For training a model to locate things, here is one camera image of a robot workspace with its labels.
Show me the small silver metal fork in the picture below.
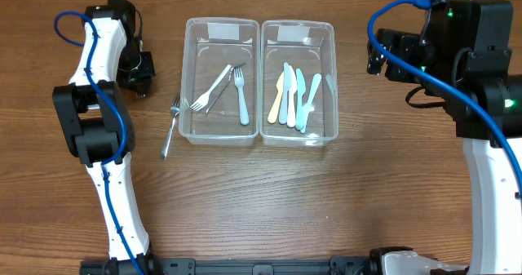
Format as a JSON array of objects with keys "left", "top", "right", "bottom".
[{"left": 161, "top": 95, "right": 180, "bottom": 160}]

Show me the white plastic fork long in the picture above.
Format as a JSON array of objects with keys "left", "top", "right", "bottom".
[{"left": 190, "top": 64, "right": 232, "bottom": 112}]

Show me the mint green plastic knife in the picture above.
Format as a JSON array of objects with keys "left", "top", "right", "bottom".
[{"left": 295, "top": 69, "right": 306, "bottom": 130}]

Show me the light blue plastic knife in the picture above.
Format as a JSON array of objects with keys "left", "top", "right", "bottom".
[{"left": 300, "top": 73, "right": 322, "bottom": 134}]

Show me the pale blue plastic knife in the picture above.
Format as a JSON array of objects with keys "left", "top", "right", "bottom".
[{"left": 278, "top": 62, "right": 292, "bottom": 125}]

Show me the silver metal fork wide handle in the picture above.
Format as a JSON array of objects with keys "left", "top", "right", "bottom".
[{"left": 205, "top": 61, "right": 246, "bottom": 116}]

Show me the white plastic fork short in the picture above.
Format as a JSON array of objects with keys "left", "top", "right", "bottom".
[{"left": 233, "top": 68, "right": 250, "bottom": 126}]

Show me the yellow plastic knife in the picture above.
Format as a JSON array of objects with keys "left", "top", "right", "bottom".
[{"left": 268, "top": 73, "right": 284, "bottom": 124}]

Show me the white plastic knife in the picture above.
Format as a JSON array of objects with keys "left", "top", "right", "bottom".
[{"left": 287, "top": 65, "right": 298, "bottom": 128}]

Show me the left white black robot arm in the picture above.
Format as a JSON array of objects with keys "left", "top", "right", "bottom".
[{"left": 52, "top": 0, "right": 163, "bottom": 274}]

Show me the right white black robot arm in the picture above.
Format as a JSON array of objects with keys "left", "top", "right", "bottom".
[{"left": 366, "top": 0, "right": 521, "bottom": 274}]

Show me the right clear plastic container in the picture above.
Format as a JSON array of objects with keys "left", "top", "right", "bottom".
[{"left": 259, "top": 20, "right": 338, "bottom": 147}]

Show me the clear plastic container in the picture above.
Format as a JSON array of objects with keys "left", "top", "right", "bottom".
[
  {"left": 259, "top": 20, "right": 338, "bottom": 147},
  {"left": 179, "top": 17, "right": 260, "bottom": 146}
]

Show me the left clear plastic container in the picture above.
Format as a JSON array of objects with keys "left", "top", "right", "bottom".
[{"left": 179, "top": 17, "right": 260, "bottom": 146}]

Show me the left blue cable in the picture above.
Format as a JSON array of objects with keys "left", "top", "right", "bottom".
[{"left": 53, "top": 11, "right": 146, "bottom": 275}]

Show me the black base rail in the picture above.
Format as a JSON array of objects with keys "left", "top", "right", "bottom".
[{"left": 79, "top": 248, "right": 470, "bottom": 275}]

